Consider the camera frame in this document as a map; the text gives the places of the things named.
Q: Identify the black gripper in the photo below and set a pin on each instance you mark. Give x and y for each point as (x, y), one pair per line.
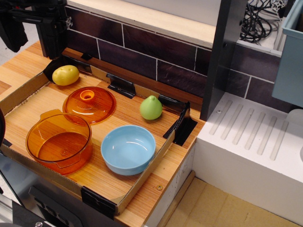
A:
(49, 16)

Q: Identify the green plastic pear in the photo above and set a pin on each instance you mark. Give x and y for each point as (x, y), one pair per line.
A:
(151, 108)

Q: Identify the light blue bowl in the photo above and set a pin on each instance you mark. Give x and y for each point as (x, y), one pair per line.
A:
(127, 150)

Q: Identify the yellow plastic potato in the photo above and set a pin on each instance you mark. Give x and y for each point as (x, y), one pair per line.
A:
(65, 75)

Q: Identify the orange transparent pot lid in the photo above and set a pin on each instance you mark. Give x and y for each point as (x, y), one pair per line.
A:
(93, 104)

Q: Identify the orange transparent pot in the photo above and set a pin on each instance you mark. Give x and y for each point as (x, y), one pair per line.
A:
(60, 141)

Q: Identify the cardboard fence with black tape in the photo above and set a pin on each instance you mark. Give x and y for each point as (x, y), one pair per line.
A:
(33, 92)

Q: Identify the brass screw washer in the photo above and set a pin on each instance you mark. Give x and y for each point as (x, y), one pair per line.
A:
(159, 187)

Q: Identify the white dish drain board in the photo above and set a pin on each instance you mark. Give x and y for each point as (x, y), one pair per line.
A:
(253, 152)

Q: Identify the teal plastic bin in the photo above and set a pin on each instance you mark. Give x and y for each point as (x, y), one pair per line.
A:
(288, 85)

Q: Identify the dark grey vertical post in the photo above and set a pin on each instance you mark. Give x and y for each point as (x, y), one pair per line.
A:
(227, 33)

